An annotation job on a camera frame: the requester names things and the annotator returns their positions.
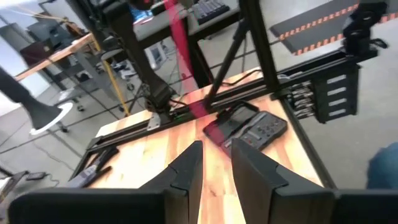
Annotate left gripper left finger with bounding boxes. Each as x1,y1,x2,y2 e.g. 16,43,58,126
8,140,205,224

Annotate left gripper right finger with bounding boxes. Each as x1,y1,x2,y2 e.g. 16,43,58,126
231,138,398,224

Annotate red cord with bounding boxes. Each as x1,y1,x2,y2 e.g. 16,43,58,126
163,0,225,146

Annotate grey glove with red cuff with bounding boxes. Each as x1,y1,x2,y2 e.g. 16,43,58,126
67,146,121,189

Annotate person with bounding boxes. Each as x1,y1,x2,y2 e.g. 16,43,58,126
366,142,398,190

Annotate grey screwdriver bit case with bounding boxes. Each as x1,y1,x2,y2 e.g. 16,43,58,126
203,101,289,158

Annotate white floor lamp stand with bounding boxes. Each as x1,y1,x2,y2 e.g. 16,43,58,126
29,101,75,136

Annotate black labelled hub box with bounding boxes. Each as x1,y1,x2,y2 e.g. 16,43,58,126
287,63,361,124

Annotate wooden desk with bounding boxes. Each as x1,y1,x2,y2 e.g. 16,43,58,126
14,32,95,82

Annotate black striped floor mat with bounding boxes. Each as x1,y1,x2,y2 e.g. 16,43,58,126
269,0,398,57

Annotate grey desk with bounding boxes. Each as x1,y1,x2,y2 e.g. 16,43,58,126
132,0,243,44

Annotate black keyboard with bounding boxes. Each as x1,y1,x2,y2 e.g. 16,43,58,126
191,0,231,26

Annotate silver frame bracket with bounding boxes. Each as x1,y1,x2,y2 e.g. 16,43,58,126
146,111,161,131

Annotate yellow floor cable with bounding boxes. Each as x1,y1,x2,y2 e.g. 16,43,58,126
91,39,131,118

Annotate black diagonal frame brace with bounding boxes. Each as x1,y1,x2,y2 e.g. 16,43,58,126
204,18,250,108

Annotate black frame upright post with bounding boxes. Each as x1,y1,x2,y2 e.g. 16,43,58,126
238,0,281,94

